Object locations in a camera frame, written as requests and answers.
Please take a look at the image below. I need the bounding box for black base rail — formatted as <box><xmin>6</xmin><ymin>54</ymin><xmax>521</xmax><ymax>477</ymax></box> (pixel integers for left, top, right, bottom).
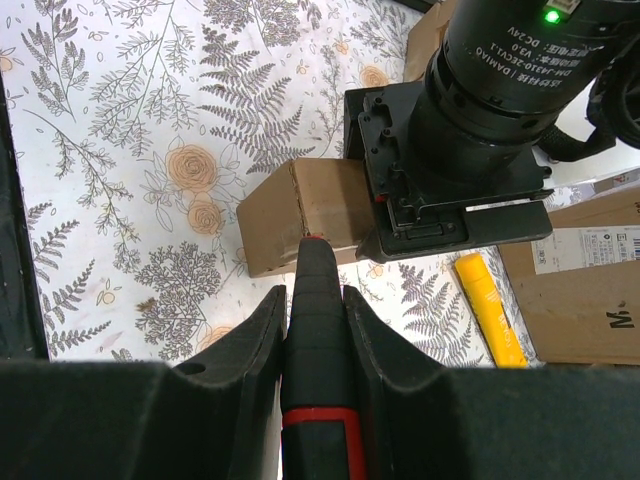
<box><xmin>0</xmin><ymin>94</ymin><xmax>49</xmax><ymax>360</ymax></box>

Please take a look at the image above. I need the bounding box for small cardboard box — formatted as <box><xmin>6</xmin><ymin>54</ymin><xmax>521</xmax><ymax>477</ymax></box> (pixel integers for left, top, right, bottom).
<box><xmin>236</xmin><ymin>158</ymin><xmax>374</xmax><ymax>278</ymax></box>

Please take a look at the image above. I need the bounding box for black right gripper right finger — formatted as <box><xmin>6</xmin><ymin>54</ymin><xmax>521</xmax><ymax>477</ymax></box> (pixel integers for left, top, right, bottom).
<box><xmin>343</xmin><ymin>287</ymin><xmax>639</xmax><ymax>479</ymax></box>

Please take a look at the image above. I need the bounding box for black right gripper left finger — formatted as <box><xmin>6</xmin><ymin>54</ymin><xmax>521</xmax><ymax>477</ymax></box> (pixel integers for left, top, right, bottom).
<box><xmin>1</xmin><ymin>286</ymin><xmax>286</xmax><ymax>479</ymax></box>

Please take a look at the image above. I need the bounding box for yellow toothpaste tube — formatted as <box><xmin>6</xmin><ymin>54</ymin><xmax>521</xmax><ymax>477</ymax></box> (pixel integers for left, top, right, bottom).
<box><xmin>454</xmin><ymin>253</ymin><xmax>528</xmax><ymax>368</ymax></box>

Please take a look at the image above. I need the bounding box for open cardboard box left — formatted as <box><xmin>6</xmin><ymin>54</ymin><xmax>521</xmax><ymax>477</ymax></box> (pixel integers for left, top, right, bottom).
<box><xmin>403</xmin><ymin>0</ymin><xmax>457</xmax><ymax>82</ymax></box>

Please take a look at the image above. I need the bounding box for floral table mat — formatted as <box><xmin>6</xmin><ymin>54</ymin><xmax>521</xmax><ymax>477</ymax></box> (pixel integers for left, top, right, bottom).
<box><xmin>0</xmin><ymin>0</ymin><xmax>596</xmax><ymax>369</ymax></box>

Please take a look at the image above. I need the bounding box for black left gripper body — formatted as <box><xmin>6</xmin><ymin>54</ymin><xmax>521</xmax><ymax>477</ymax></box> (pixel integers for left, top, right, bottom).
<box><xmin>344</xmin><ymin>82</ymin><xmax>552</xmax><ymax>263</ymax></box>

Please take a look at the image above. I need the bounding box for red black utility knife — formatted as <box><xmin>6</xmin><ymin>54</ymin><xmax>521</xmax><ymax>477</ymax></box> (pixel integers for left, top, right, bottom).
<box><xmin>280</xmin><ymin>237</ymin><xmax>367</xmax><ymax>479</ymax></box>

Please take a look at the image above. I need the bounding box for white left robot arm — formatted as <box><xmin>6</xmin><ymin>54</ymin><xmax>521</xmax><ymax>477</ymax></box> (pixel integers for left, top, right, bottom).
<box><xmin>344</xmin><ymin>1</ymin><xmax>639</xmax><ymax>263</ymax></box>

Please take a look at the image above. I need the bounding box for tall taped cardboard box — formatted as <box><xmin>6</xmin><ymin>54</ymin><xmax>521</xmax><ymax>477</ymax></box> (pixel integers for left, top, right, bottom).
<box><xmin>499</xmin><ymin>184</ymin><xmax>639</xmax><ymax>365</ymax></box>

